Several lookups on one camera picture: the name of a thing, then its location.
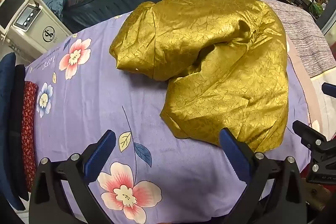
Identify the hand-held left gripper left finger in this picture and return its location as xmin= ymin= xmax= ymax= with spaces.
xmin=29 ymin=130 xmax=117 ymax=224

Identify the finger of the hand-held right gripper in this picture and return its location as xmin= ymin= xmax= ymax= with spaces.
xmin=322 ymin=82 xmax=336 ymax=99
xmin=292 ymin=120 xmax=336 ymax=160

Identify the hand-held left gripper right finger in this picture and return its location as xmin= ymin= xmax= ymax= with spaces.
xmin=219 ymin=127 xmax=307 ymax=224

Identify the gold crinkled jacket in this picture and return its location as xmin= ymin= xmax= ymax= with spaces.
xmin=109 ymin=0 xmax=289 ymax=153

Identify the pale pink blanket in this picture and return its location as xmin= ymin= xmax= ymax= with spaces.
xmin=285 ymin=35 xmax=328 ymax=135

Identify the purple floral bed sheet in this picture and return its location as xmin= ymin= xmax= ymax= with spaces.
xmin=25 ymin=11 xmax=315 ymax=224

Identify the grey striped blanket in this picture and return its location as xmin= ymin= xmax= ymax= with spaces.
xmin=255 ymin=0 xmax=336 ymax=79

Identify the red patterned cloth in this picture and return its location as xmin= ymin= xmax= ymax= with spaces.
xmin=21 ymin=81 xmax=39 ymax=193

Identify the black cloth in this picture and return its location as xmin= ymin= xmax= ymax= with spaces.
xmin=12 ymin=64 xmax=29 ymax=201

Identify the navy blue cloth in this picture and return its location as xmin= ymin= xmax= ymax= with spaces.
xmin=0 ymin=52 xmax=27 ymax=211

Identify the white machine cabinet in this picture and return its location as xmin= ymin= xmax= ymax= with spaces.
xmin=8 ymin=0 xmax=72 ymax=59

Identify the white framed monitor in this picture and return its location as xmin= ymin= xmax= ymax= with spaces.
xmin=0 ymin=0 xmax=28 ymax=30

